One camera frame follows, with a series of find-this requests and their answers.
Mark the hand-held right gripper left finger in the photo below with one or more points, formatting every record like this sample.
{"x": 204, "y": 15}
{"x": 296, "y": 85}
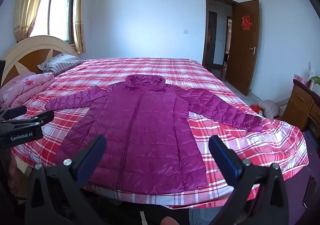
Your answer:
{"x": 93, "y": 154}

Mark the brown door frame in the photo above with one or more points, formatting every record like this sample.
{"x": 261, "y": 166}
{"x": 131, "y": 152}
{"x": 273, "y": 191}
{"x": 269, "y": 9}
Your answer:
{"x": 207, "y": 27}

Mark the purple down jacket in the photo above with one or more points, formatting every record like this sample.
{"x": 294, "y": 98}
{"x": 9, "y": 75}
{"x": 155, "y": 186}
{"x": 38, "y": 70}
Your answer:
{"x": 150, "y": 127}

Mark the cream and brown headboard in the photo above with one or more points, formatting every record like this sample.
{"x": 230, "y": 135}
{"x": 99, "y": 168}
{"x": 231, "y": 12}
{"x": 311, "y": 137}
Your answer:
{"x": 32, "y": 57}

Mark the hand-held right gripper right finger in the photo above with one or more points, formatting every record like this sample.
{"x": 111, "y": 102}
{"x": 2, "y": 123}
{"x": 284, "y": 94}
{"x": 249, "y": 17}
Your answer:
{"x": 225, "y": 157}

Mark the person's right hand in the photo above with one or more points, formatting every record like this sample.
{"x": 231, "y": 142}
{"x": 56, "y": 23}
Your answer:
{"x": 169, "y": 221}

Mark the pile of clothes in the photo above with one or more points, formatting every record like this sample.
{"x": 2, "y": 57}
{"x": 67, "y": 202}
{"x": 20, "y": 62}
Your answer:
{"x": 268, "y": 108}

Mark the striped pillow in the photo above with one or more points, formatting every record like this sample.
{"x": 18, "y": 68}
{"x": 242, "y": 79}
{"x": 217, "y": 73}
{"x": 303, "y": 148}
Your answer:
{"x": 61, "y": 63}

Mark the wooden desk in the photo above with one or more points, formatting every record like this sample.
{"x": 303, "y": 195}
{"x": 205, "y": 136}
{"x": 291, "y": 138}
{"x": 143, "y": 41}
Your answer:
{"x": 298, "y": 104}

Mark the brown wooden door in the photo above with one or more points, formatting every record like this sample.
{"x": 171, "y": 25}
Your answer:
{"x": 243, "y": 64}

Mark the red paper door decoration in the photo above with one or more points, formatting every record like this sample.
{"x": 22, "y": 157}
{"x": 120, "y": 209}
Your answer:
{"x": 246, "y": 22}

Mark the green and white bottle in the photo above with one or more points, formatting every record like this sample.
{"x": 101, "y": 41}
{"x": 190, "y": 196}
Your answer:
{"x": 313, "y": 81}

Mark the yellow curtain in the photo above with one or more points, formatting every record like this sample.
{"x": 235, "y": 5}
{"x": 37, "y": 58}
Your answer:
{"x": 28, "y": 7}
{"x": 78, "y": 14}

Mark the pink floral quilt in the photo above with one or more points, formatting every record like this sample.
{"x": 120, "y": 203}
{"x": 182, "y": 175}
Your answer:
{"x": 25, "y": 87}

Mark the red plaid bed sheet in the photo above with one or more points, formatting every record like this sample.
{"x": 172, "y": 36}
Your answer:
{"x": 225, "y": 144}

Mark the window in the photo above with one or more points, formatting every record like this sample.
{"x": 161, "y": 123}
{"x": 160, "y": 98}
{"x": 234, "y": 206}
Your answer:
{"x": 58, "y": 7}

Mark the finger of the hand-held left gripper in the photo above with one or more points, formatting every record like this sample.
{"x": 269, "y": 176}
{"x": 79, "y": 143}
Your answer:
{"x": 37, "y": 118}
{"x": 13, "y": 112}

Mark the pink printed box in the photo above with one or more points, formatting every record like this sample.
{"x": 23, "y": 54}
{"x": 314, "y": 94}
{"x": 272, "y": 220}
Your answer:
{"x": 298, "y": 77}

